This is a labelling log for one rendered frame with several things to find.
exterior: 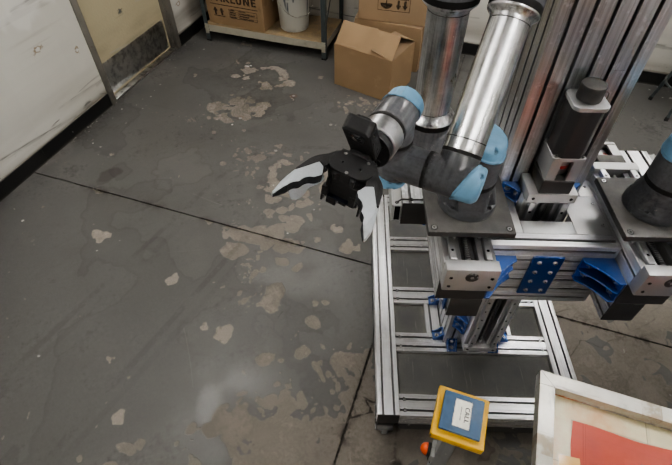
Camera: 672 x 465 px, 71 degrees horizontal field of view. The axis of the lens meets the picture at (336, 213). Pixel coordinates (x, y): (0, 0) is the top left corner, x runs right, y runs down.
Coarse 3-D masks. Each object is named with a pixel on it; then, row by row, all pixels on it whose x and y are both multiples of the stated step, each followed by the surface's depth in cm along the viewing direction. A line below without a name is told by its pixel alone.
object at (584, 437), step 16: (576, 432) 115; (592, 432) 115; (608, 432) 115; (576, 448) 113; (592, 448) 113; (608, 448) 113; (624, 448) 113; (640, 448) 113; (656, 448) 113; (592, 464) 110; (608, 464) 110; (624, 464) 110; (656, 464) 110
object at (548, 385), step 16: (544, 384) 120; (560, 384) 120; (576, 384) 120; (544, 400) 117; (576, 400) 120; (592, 400) 118; (608, 400) 117; (624, 400) 117; (640, 400) 117; (544, 416) 114; (640, 416) 115; (656, 416) 114; (544, 432) 112; (544, 448) 109; (544, 464) 107
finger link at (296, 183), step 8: (304, 168) 71; (312, 168) 71; (320, 168) 71; (288, 176) 70; (296, 176) 70; (304, 176) 70; (312, 176) 70; (320, 176) 71; (280, 184) 69; (288, 184) 69; (296, 184) 70; (304, 184) 72; (312, 184) 74; (272, 192) 68; (280, 192) 69; (288, 192) 72; (296, 192) 73; (304, 192) 74
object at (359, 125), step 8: (352, 120) 66; (360, 120) 66; (368, 120) 66; (344, 128) 67; (352, 128) 66; (360, 128) 66; (368, 128) 66; (376, 128) 67; (352, 136) 67; (360, 136) 67; (368, 136) 66; (376, 136) 69; (352, 144) 73; (360, 144) 71; (368, 144) 69; (376, 144) 71; (368, 152) 73; (376, 152) 74
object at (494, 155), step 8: (496, 128) 112; (496, 136) 110; (504, 136) 110; (488, 144) 107; (496, 144) 108; (504, 144) 109; (488, 152) 107; (496, 152) 108; (504, 152) 109; (488, 160) 108; (496, 160) 109; (488, 168) 110; (496, 168) 111; (488, 176) 112; (496, 176) 114; (488, 184) 115
